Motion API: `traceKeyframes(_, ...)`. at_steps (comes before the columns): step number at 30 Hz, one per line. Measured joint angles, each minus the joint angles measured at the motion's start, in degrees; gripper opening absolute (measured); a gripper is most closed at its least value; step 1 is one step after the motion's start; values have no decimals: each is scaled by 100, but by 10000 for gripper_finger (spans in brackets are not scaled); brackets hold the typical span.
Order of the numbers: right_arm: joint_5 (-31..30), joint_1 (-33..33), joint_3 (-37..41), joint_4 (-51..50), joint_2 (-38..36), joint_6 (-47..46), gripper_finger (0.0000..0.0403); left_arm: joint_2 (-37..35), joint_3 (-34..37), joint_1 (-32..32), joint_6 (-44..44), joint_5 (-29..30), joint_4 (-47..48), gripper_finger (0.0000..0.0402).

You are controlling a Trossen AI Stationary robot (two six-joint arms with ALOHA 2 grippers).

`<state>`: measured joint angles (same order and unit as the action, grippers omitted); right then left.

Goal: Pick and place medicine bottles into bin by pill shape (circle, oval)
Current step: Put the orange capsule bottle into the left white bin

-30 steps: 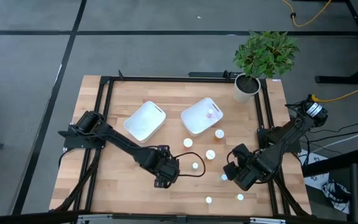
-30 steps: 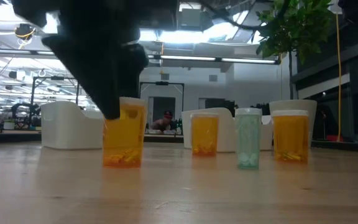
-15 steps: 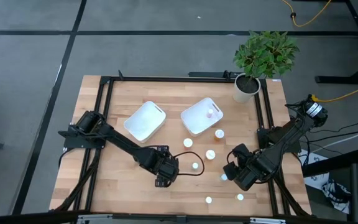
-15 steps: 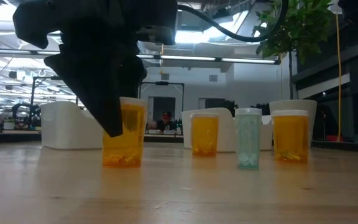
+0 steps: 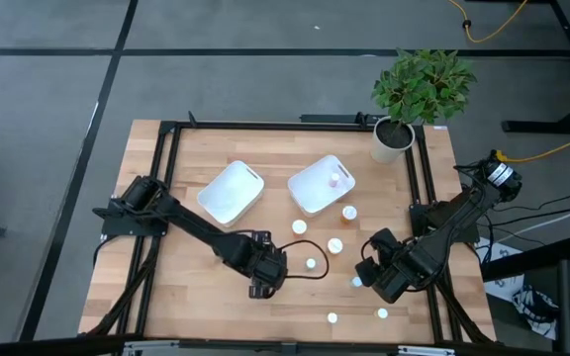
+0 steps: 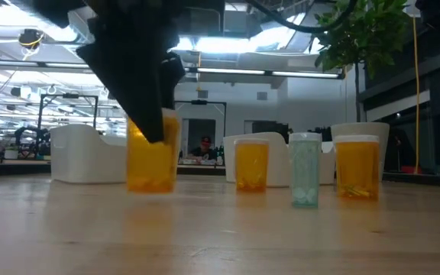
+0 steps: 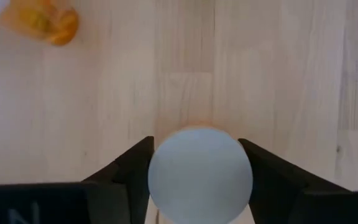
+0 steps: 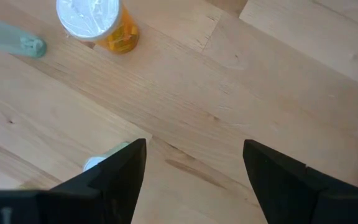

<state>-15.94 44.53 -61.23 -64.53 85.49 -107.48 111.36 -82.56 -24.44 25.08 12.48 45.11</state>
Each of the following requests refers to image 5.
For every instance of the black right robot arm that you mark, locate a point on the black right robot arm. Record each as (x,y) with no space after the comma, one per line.
(455,217)

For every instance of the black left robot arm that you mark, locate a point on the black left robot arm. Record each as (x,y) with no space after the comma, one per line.
(191,225)

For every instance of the orange pill bottle white cap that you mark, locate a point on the orange pill bottle white cap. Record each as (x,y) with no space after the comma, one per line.
(349,212)
(335,245)
(299,227)

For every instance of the green pill bottle white cap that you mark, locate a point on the green pill bottle white cap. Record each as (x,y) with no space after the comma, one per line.
(354,282)

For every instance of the black rig beam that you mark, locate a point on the black rig beam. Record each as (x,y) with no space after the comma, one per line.
(42,346)

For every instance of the black desk leg frame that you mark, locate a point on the black desk leg frame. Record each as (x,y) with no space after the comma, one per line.
(537,127)

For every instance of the silver metal bracket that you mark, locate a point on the silver metal bracket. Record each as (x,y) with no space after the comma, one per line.
(151,347)
(426,351)

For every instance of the black desk crossbar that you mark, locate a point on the black desk crossbar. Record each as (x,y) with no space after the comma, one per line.
(537,254)

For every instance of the teal pill bottle white cap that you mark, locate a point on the teal pill bottle white cap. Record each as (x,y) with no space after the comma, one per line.
(311,263)

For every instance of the small white label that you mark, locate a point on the small white label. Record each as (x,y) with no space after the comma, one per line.
(441,127)

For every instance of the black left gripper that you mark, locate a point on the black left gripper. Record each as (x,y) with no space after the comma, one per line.
(265,262)

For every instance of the black aluminium table frame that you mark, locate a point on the black aluminium table frame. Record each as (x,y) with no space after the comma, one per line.
(285,125)

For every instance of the black white patterned bag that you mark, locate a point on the black white patterned bag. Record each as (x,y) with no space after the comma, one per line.
(535,309)

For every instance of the white plastic bin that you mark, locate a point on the white plastic bin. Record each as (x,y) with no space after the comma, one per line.
(230,193)
(314,190)

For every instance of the green plant in white pot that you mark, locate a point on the green plant in white pot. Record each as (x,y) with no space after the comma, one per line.
(421,84)

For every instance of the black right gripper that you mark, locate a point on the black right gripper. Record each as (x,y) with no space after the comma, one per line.
(406,264)

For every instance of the white printed paper sheet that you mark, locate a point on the white printed paper sheet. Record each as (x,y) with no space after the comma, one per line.
(505,289)

